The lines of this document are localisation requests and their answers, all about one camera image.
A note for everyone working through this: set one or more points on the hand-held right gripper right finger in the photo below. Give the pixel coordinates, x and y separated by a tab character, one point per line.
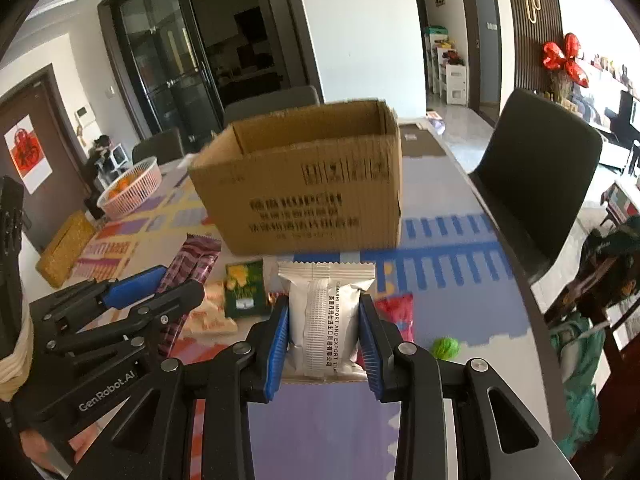
366	350

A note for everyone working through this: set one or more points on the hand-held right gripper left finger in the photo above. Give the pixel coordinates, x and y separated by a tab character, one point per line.
277	350

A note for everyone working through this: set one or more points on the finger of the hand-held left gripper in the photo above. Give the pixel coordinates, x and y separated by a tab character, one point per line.
175	300
135	287

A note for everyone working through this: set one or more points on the red snack packet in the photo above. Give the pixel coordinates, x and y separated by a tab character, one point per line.
397	315

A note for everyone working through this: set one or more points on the silver snack packet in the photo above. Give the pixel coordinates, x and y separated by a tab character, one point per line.
325	320

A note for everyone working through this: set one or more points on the green yellow snack packet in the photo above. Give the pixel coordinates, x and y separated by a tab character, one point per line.
242	290

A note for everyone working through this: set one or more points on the brown cardboard box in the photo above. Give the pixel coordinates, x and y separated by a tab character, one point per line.
300	200

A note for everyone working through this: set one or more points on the person's left forearm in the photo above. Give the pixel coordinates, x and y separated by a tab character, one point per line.
15	360

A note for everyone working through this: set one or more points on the person's left hand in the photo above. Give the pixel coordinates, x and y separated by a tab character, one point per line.
82	447

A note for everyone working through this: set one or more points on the orange white snack packet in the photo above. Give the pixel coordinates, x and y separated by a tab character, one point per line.
212	315

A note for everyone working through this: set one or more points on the maroon striped snack packet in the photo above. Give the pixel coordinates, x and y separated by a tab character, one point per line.
197	260

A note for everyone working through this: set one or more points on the yellow woven box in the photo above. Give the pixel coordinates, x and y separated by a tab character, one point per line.
65	252

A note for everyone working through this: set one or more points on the small green ball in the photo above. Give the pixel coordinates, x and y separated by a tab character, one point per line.
446	349

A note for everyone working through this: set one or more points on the white basket of oranges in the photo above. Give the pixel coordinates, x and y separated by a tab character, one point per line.
132	195

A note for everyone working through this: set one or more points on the pile of oranges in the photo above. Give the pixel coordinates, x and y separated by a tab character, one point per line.
122	185

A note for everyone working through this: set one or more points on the small white cabinet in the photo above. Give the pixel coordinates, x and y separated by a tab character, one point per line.
115	157

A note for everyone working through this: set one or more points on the red door poster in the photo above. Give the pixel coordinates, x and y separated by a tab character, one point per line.
27	152

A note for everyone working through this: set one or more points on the green backpack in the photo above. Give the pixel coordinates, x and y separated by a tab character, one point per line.
580	360

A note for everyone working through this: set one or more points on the dark glass door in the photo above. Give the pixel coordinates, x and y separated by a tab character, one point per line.
160	60

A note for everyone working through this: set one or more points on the brown wooden chair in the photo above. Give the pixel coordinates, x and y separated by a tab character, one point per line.
595	320

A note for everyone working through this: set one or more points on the purple bag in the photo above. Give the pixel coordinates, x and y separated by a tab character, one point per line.
436	122

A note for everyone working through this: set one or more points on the large dark grey chair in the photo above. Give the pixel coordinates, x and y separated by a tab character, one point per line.
540	170

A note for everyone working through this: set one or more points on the dark patterned cap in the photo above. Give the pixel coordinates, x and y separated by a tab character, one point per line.
615	255

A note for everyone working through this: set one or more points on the white shelf unit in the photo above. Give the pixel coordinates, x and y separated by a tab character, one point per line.
450	70

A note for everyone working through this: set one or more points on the red foil balloon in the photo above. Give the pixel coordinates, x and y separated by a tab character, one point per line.
565	57

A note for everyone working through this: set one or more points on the black television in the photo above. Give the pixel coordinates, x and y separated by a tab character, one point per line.
631	110

